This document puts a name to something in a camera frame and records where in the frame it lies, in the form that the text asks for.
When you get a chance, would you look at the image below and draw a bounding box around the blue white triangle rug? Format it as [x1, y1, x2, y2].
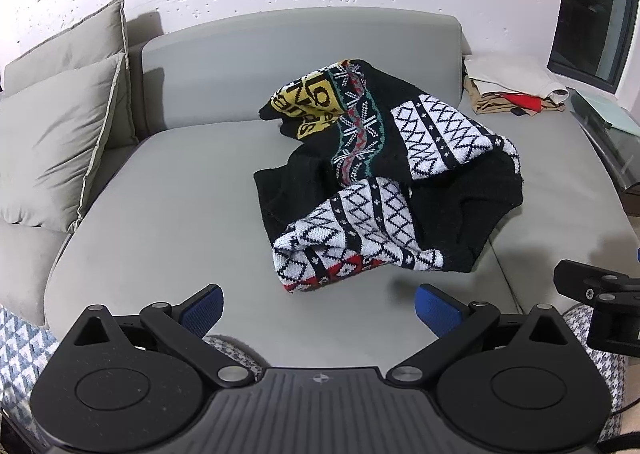
[0, 304, 66, 435]

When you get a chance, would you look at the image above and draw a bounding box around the glass side table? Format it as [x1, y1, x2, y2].
[570, 86, 640, 195]

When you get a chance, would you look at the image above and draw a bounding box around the pile of folded clothes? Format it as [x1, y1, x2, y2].
[464, 54, 571, 107]

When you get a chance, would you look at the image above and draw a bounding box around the black cable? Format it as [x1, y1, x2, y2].
[595, 401, 640, 454]

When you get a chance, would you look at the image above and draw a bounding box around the folded beige garment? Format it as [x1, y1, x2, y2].
[465, 76, 568, 116]

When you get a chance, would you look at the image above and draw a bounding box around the grey sofa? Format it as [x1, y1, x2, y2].
[0, 6, 637, 370]

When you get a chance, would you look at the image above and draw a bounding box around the folded red garment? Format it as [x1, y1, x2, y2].
[495, 93, 544, 112]

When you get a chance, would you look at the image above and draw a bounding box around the grey sofa cushion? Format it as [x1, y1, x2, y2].
[2, 0, 141, 151]
[0, 53, 127, 234]

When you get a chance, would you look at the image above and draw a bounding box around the dark framed window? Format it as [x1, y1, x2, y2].
[547, 0, 640, 95]

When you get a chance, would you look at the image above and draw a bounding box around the black patterned knit sweater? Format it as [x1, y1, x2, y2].
[253, 59, 524, 294]

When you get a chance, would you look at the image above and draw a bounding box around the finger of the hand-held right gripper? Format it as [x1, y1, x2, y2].
[553, 259, 640, 350]

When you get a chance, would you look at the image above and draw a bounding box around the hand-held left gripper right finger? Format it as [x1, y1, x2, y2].
[386, 283, 572, 385]

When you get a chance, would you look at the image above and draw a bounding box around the houndstooth patterned cloth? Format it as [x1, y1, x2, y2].
[202, 304, 640, 454]

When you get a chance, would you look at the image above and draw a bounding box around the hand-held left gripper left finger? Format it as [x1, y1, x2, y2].
[74, 284, 255, 388]

